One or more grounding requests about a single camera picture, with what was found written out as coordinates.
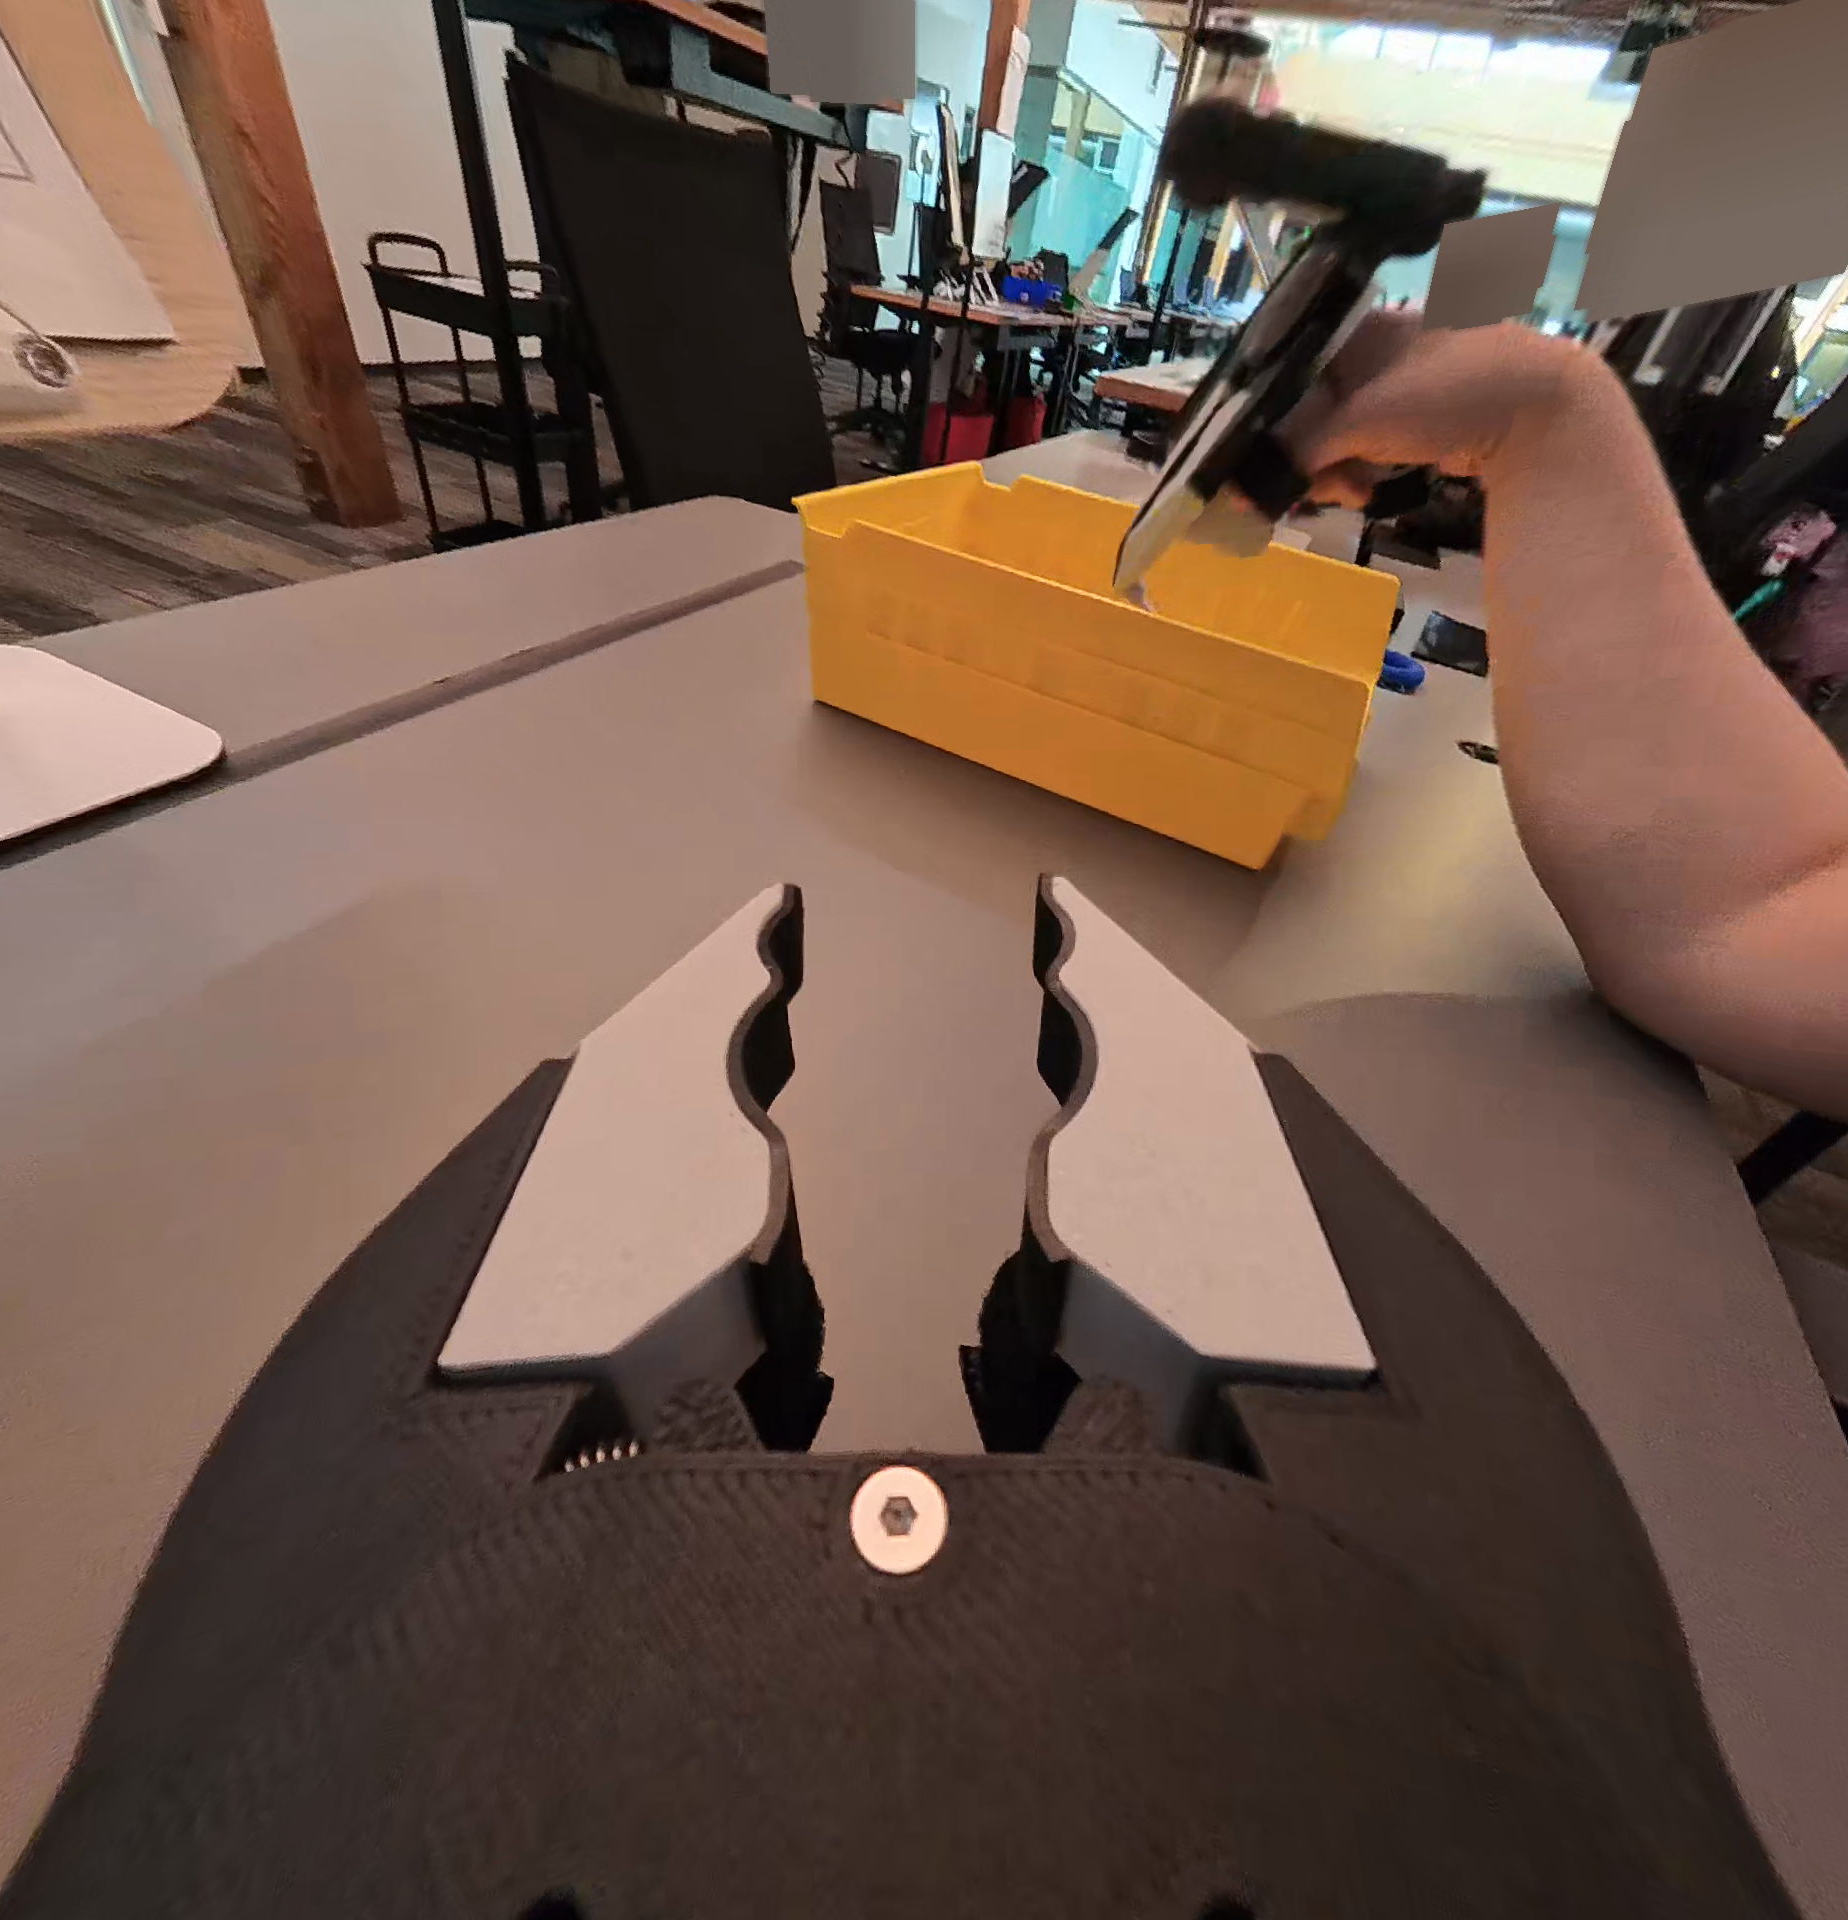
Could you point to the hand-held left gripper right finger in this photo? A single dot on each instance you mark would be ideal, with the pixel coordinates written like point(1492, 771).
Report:
point(1195, 1185)

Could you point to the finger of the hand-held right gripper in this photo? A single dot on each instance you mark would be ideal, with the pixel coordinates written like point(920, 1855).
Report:
point(1240, 391)
point(1292, 405)

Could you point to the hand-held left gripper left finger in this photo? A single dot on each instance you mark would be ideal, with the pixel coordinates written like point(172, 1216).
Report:
point(639, 1171)

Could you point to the yellow plastic bin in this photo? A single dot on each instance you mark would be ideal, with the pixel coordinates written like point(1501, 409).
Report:
point(1044, 705)

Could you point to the person's right forearm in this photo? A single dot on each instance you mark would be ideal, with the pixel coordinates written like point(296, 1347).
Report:
point(1646, 751)

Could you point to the person's right hand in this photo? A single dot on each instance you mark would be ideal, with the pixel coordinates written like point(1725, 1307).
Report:
point(1465, 405)

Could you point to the wooden office desk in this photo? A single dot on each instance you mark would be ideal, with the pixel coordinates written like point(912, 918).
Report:
point(999, 315)

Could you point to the red box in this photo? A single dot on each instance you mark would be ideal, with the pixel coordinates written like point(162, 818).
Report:
point(984, 426)

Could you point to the black pad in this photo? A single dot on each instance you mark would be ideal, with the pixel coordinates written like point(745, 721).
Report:
point(1452, 640)

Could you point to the black office chair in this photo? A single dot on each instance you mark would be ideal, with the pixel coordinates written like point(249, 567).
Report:
point(856, 241)

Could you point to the black leaning panel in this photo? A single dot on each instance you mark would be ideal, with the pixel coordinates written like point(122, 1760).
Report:
point(670, 301)

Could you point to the black utility cart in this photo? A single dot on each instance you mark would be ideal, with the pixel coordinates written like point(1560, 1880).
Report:
point(475, 436)

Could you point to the black slanted pole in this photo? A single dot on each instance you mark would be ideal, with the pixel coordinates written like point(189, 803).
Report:
point(481, 225)

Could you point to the printed instruction sheet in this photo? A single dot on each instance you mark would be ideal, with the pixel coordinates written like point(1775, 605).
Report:
point(39, 180)

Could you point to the wooden desk with teal frame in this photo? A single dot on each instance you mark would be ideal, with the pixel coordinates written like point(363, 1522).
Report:
point(715, 67)

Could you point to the wooden post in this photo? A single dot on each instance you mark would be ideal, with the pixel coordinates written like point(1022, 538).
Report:
point(280, 271)

